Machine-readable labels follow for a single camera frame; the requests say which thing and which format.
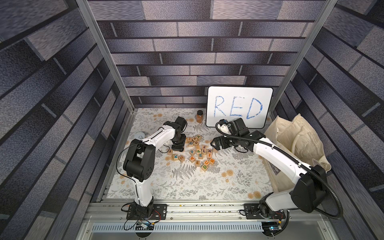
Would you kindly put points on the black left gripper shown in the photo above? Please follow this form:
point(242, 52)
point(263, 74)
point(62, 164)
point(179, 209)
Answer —
point(180, 147)

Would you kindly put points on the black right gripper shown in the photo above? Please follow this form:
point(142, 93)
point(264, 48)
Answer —
point(223, 142)

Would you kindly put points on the wooden block letter D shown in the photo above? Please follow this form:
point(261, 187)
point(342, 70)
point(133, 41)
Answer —
point(204, 168)

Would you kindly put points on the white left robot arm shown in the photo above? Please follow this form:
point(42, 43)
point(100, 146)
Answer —
point(140, 160)

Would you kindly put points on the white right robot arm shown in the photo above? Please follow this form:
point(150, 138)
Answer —
point(310, 185)

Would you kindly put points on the wooden block letter G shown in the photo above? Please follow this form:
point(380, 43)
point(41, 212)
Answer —
point(181, 158)

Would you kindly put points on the brown spice jar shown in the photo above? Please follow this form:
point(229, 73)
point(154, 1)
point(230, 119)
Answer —
point(199, 116)

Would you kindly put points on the white dry-erase board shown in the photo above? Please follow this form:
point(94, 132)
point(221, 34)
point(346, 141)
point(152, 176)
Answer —
point(228, 103)

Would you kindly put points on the cream canvas tote bag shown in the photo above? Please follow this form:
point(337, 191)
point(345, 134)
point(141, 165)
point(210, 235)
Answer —
point(299, 139)

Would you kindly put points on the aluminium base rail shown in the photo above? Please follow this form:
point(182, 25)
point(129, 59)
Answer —
point(189, 217)

